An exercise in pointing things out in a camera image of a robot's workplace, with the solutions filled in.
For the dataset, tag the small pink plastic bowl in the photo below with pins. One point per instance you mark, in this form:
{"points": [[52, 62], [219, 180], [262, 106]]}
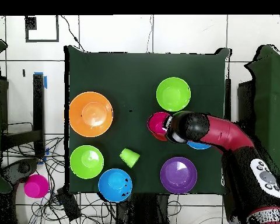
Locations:
{"points": [[156, 122]]}

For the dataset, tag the small red-orange plastic bowl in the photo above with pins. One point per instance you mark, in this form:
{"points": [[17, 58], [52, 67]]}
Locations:
{"points": [[159, 136]]}

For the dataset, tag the green plastic cup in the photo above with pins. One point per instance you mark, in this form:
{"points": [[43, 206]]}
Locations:
{"points": [[130, 157]]}

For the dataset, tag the purple plastic bowl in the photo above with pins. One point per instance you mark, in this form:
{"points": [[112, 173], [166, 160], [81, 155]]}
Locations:
{"points": [[178, 175]]}

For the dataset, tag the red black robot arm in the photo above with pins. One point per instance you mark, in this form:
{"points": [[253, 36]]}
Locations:
{"points": [[224, 133]]}

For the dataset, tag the green plastic bowl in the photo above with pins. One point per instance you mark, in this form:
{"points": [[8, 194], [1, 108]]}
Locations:
{"points": [[173, 94], [86, 162]]}

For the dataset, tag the blue plastic bowl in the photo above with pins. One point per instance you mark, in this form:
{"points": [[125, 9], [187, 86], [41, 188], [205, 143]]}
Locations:
{"points": [[114, 185], [198, 145]]}

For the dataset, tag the dark green tablecloth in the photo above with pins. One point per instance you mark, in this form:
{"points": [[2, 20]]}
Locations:
{"points": [[130, 70]]}

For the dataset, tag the large orange plastic bowl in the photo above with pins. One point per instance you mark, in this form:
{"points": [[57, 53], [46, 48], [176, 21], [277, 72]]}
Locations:
{"points": [[91, 114]]}

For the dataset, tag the black power adapter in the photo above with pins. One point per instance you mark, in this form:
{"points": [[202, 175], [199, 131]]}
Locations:
{"points": [[68, 205]]}

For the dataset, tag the black metal stand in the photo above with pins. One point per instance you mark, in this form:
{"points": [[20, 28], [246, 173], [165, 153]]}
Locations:
{"points": [[38, 105]]}

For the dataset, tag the pink plastic cup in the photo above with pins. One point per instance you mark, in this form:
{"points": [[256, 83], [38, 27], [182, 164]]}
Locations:
{"points": [[36, 186]]}

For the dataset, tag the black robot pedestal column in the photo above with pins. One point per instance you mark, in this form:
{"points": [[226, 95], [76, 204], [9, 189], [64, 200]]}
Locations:
{"points": [[142, 210]]}

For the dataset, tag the grey square floor frame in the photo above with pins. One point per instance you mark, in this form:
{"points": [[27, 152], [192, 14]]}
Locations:
{"points": [[42, 40]]}

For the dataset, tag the grey pedestal leg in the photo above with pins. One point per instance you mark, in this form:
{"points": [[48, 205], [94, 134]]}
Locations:
{"points": [[23, 168]]}

